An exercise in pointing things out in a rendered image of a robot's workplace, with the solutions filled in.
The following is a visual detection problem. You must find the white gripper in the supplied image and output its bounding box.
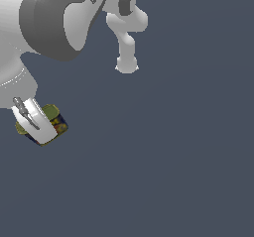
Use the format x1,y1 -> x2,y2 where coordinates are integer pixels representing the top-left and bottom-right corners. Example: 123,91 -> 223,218
11,96 -> 60,146

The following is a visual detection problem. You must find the blue can with olive lid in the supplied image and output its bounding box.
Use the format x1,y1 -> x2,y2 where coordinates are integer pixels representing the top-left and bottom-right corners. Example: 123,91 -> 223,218
15,103 -> 69,147

